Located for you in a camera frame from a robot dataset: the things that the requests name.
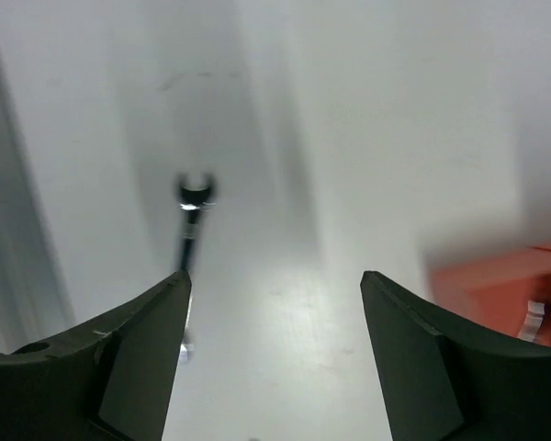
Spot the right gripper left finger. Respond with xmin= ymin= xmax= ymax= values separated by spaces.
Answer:
xmin=0 ymin=272 xmax=191 ymax=440

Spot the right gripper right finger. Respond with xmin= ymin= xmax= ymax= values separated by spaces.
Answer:
xmin=360 ymin=271 xmax=551 ymax=440

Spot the red bottom drawer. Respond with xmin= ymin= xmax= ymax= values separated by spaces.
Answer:
xmin=430 ymin=242 xmax=551 ymax=346

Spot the silver wrench upper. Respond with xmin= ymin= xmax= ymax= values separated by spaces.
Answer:
xmin=172 ymin=169 xmax=219 ymax=364

